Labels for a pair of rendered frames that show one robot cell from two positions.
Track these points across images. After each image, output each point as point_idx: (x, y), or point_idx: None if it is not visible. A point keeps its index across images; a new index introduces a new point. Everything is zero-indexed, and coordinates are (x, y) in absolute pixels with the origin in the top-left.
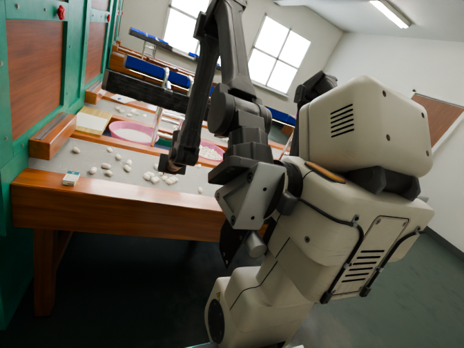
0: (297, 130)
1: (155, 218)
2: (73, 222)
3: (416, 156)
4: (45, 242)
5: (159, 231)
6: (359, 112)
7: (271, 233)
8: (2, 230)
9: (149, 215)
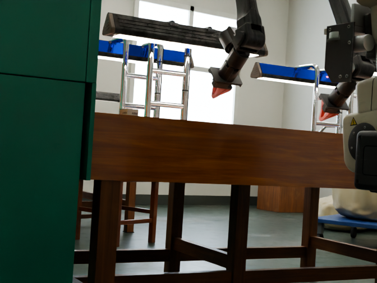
0: (336, 10)
1: (226, 149)
2: (143, 165)
3: None
4: (112, 206)
5: (234, 172)
6: None
7: (370, 32)
8: (88, 171)
9: (219, 144)
